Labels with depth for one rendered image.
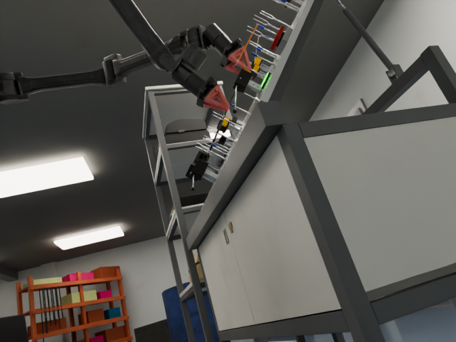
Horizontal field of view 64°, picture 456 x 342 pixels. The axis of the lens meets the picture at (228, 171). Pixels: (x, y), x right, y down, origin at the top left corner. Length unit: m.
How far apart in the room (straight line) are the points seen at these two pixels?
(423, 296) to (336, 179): 0.28
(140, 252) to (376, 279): 8.52
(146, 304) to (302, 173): 8.32
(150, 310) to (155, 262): 1.07
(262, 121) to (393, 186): 0.33
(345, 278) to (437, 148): 0.44
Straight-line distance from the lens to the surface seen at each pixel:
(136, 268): 9.11
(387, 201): 0.87
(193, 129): 2.32
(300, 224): 0.83
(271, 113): 0.83
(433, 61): 1.26
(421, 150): 1.00
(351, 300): 0.75
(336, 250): 0.76
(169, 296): 3.88
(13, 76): 1.61
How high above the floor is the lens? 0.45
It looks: 21 degrees up
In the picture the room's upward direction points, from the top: 17 degrees counter-clockwise
